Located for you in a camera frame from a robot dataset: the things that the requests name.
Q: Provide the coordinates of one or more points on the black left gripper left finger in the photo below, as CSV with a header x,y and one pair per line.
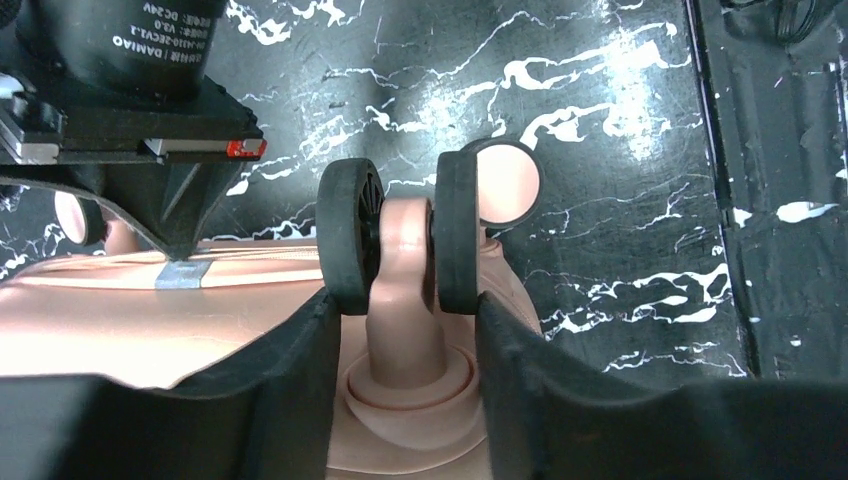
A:
x,y
263,412

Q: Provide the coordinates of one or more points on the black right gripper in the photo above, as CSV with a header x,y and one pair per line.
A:
x,y
123,82

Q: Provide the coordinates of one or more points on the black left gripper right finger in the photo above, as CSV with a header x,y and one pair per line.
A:
x,y
550,416

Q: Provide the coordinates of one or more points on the pink suitcase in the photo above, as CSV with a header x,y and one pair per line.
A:
x,y
405,273

